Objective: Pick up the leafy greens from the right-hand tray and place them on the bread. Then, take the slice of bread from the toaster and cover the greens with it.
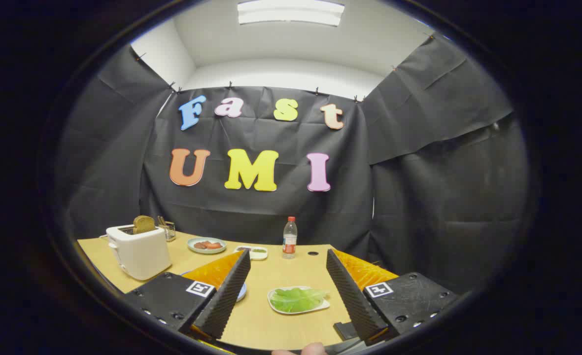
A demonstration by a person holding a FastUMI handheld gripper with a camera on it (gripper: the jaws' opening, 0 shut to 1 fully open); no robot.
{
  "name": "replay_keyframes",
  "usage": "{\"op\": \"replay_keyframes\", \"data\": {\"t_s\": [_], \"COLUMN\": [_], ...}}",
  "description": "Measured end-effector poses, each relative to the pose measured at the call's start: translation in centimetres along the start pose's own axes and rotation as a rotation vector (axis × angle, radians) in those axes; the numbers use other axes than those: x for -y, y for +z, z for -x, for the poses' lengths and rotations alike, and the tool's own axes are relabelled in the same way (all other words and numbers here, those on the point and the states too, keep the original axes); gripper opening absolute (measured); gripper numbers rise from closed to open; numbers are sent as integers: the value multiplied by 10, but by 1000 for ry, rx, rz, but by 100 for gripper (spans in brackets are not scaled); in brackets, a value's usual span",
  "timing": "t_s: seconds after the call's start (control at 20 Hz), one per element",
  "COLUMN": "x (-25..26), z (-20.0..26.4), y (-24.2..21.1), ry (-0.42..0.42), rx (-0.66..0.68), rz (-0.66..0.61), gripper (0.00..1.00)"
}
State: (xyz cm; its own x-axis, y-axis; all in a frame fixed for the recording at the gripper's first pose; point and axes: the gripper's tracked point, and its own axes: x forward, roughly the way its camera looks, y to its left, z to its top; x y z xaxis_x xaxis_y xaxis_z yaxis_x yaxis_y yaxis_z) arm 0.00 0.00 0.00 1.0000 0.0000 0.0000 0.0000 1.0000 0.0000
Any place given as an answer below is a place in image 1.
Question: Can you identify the wire utensil basket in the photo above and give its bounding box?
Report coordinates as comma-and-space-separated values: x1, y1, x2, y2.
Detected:
157, 216, 177, 242

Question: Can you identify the clear water bottle red cap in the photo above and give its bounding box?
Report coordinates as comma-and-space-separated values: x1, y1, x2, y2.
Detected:
282, 216, 298, 260

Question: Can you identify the green lettuce leaf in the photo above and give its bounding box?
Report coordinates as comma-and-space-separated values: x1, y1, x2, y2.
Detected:
270, 287, 329, 313

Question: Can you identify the brown toast slice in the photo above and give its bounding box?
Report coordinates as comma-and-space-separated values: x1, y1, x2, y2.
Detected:
133, 215, 156, 235

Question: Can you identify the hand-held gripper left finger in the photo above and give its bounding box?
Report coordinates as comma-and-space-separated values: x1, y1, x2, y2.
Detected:
123, 249, 251, 346

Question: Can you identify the blue round plate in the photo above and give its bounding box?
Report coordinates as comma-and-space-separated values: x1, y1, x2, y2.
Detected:
180, 270, 248, 302

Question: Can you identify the white toaster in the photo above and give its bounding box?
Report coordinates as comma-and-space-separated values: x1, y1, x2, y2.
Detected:
106, 224, 172, 282

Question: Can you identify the ceiling light panel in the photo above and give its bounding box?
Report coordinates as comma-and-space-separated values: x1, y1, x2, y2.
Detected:
237, 0, 345, 27

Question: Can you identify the pale green round plate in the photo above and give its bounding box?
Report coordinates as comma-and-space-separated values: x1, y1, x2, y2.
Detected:
187, 238, 227, 255

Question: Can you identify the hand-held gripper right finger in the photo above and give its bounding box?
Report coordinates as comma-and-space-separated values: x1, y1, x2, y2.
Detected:
326, 248, 459, 347

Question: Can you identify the black backdrop cloth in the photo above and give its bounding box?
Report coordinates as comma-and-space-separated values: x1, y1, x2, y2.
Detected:
59, 35, 530, 296

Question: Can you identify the white divided condiment tray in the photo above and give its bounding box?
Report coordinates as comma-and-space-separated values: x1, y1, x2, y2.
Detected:
235, 246, 269, 261

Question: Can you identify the white rectangular plate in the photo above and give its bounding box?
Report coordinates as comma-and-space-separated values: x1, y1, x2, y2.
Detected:
267, 286, 331, 315

